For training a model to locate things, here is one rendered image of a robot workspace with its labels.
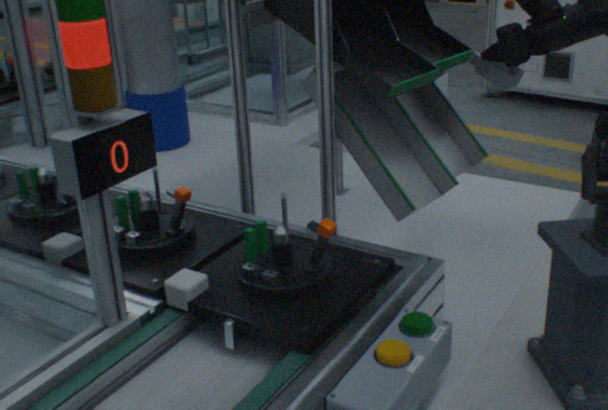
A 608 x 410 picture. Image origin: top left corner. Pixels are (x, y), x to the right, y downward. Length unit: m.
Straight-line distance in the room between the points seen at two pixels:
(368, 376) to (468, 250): 0.54
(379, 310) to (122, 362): 0.34
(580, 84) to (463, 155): 3.83
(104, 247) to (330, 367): 0.32
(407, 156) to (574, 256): 0.41
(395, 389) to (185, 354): 0.30
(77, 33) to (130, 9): 1.02
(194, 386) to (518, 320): 0.51
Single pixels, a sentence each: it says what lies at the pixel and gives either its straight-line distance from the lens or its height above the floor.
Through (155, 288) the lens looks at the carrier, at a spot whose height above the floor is 0.97.
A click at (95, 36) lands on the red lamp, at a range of 0.84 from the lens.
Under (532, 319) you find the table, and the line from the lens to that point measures 1.18.
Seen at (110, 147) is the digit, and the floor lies 1.22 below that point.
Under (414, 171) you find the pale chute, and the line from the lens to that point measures 1.24.
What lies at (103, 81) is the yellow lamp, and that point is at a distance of 0.85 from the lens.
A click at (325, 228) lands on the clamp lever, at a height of 1.07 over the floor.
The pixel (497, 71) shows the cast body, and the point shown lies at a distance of 1.21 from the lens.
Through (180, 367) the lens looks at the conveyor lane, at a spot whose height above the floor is 0.92.
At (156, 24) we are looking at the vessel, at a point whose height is 1.18.
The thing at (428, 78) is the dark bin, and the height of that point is 1.20.
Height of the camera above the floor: 1.49
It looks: 22 degrees down
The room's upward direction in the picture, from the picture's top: 2 degrees counter-clockwise
